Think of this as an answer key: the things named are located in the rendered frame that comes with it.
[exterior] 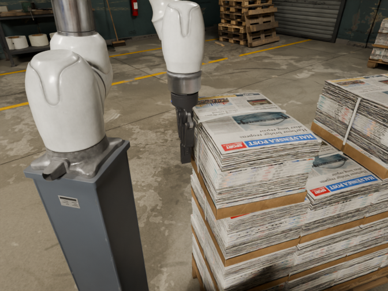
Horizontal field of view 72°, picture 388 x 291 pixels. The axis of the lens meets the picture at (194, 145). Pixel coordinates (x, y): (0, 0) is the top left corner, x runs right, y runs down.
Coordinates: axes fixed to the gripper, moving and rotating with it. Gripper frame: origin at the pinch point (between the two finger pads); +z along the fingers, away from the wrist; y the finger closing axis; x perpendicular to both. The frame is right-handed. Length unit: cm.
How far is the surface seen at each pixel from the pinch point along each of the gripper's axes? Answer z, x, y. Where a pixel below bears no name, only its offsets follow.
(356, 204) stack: 22, -58, -18
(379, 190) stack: 18, -66, -18
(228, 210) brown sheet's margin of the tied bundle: 9.1, -7.1, -18.5
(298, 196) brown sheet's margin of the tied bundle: 8.9, -29.1, -19.6
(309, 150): -7.3, -28.8, -19.5
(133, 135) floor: 96, 4, 189
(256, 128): -10.3, -18.2, -9.2
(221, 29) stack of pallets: 66, -281, 626
